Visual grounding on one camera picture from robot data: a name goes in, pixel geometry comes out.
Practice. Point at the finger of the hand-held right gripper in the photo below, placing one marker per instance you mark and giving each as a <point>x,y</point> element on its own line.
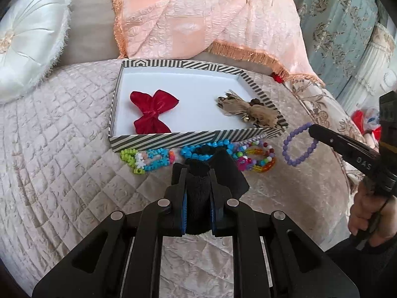
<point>341,139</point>
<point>356,160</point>

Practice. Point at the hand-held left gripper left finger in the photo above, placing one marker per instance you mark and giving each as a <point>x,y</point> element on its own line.
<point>184,211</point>

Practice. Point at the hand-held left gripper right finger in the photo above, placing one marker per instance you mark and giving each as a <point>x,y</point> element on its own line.
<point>213,214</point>

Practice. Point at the black velvet cloth bow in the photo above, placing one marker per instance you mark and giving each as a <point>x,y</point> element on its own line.
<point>198,192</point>

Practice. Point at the black and white striped box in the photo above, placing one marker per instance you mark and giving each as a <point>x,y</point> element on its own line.
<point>186,83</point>

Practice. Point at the person's right forearm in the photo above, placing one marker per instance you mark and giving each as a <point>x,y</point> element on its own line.
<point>356,256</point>

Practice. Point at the person's right hand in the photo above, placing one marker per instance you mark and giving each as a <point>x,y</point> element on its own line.
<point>359,206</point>

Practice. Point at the red and white plastic bags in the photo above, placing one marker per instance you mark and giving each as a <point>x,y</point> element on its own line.
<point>367,121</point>

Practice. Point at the beige floral bedcover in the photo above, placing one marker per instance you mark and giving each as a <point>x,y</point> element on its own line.
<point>313,105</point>

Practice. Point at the white lace fabric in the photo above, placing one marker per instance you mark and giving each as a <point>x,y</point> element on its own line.
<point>381,59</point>

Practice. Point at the brown tulle bow with bells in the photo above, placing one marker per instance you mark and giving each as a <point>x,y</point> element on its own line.
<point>257,113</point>

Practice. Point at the small red object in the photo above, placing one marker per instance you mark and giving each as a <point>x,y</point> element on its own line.
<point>278,77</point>

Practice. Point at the brown scrunchie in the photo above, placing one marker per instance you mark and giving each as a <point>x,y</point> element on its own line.
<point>256,101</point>

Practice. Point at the red satin bow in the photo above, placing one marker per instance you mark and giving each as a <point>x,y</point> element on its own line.
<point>153,111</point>

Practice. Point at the blue floral curtain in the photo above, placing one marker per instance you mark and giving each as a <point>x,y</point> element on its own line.
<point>335,21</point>

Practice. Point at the beige quilted bedspread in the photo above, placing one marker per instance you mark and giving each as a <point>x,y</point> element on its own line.
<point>62,161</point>

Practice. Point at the pink fringed blanket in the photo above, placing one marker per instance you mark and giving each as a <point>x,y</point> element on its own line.
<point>201,15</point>

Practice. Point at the grey upholstered backrest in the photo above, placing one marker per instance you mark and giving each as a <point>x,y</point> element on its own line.
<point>90,21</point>

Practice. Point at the white satin round cushion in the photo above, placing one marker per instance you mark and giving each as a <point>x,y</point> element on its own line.
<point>28,43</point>

